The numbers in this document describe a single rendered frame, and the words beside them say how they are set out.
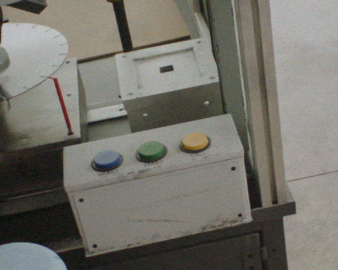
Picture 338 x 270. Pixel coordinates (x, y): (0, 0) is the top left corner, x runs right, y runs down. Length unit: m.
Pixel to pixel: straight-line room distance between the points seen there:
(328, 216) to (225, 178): 1.23
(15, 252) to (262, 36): 0.46
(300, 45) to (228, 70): 2.11
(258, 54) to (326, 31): 2.33
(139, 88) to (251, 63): 0.30
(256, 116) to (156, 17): 0.84
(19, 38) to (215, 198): 0.54
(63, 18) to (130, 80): 0.70
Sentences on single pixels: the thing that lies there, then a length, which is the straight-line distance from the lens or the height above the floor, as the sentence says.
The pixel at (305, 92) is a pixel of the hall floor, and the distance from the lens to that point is 3.00.
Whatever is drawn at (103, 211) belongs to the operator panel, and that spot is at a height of 0.83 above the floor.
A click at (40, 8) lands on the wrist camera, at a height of 1.06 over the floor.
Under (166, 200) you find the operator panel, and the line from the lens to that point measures 1.19.
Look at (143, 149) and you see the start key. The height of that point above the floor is 0.91.
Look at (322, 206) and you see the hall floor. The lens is 2.42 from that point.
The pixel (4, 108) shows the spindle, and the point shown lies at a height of 0.86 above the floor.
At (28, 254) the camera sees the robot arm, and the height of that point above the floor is 0.97.
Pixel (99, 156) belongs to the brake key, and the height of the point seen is 0.91.
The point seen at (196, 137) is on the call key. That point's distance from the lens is 1.17.
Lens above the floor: 1.56
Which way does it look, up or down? 36 degrees down
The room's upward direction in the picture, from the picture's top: 9 degrees counter-clockwise
